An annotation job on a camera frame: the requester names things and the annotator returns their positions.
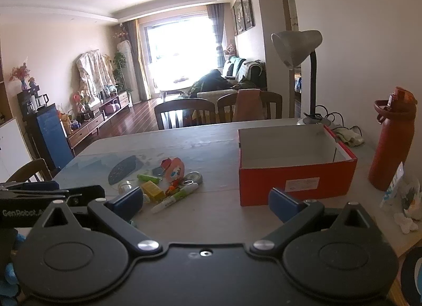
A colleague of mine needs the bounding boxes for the dark framed picture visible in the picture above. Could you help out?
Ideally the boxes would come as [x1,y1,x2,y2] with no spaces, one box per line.
[233,0,246,36]
[240,0,255,31]

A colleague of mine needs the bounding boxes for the yellow box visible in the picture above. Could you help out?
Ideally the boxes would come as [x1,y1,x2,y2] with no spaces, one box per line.
[142,181,165,203]

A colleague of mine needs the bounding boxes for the pink flowers in vase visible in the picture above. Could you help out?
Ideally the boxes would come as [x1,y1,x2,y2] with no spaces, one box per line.
[9,64,32,91]

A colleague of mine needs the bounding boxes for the floral cloth cover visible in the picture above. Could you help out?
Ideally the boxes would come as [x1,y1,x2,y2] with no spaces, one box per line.
[76,49,116,95]

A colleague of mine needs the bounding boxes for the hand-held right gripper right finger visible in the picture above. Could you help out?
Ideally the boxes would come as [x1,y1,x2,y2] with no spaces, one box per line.
[250,188,385,256]

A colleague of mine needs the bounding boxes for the red cardboard box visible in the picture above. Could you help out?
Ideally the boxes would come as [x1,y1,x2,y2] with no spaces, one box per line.
[238,125,358,207]

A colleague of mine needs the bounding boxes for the white green marker pen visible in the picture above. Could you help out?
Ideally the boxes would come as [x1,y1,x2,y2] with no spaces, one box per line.
[151,183,199,214]

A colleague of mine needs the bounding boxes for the red water bottle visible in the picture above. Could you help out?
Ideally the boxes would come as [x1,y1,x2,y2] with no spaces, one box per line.
[368,87,418,192]

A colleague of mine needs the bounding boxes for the grey curtain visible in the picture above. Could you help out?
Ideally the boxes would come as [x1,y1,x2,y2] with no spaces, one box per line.
[208,4,228,69]
[127,19,149,100]

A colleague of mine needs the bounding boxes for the dark round object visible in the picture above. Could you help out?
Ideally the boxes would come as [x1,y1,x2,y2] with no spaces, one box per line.
[400,247,422,306]

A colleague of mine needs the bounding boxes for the green potted plant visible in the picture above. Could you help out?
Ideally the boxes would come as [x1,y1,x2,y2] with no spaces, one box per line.
[113,52,127,92]

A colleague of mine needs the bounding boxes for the black coffee machine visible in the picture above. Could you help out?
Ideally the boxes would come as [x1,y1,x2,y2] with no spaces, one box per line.
[18,87,50,115]

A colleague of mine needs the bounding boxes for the pink cloth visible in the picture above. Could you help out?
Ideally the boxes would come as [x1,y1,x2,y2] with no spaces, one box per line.
[232,89,264,122]

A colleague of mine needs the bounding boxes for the grey sofa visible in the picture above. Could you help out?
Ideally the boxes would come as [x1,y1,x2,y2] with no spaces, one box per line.
[189,57,267,105]

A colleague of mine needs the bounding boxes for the white cabinet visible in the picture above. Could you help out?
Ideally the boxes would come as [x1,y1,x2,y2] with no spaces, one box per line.
[0,118,33,182]

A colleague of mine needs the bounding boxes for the dark wooden chair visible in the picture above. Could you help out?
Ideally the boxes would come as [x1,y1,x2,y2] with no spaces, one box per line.
[217,91,283,123]
[155,98,216,130]
[7,158,53,183]

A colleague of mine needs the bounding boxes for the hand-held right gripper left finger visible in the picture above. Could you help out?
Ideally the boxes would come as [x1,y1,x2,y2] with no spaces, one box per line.
[28,188,164,254]

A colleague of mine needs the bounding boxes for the white printed packet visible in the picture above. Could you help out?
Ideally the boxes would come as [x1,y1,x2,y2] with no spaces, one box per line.
[381,162,422,221]

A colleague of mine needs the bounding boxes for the white standing air conditioner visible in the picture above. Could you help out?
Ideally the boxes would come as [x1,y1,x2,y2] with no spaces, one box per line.
[117,40,139,102]

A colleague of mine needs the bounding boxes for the white crumpled tissue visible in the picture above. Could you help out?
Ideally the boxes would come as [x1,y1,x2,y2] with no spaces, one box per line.
[394,212,418,234]

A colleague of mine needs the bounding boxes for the grey desk lamp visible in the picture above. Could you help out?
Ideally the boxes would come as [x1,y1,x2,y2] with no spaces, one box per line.
[271,30,332,127]

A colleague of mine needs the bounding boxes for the blue board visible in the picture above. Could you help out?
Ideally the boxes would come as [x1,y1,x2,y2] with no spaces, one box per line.
[37,103,74,170]

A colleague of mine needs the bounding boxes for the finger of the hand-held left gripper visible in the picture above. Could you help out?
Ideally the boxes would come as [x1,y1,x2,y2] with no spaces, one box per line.
[0,180,68,201]
[64,185,106,208]

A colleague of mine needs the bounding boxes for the dark jacket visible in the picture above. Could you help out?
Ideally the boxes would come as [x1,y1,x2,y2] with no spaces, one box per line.
[193,69,231,93]

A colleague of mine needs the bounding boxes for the person's left hand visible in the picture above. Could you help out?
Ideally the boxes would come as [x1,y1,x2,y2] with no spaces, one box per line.
[0,232,25,298]

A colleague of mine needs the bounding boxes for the black cable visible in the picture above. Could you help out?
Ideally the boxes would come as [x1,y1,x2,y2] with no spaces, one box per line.
[315,105,363,136]

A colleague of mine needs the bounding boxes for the wooden drawer cabinet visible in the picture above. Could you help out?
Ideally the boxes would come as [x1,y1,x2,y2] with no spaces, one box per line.
[66,90,131,148]

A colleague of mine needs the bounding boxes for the green white cloth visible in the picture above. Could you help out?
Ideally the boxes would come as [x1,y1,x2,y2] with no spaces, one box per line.
[333,126,365,146]

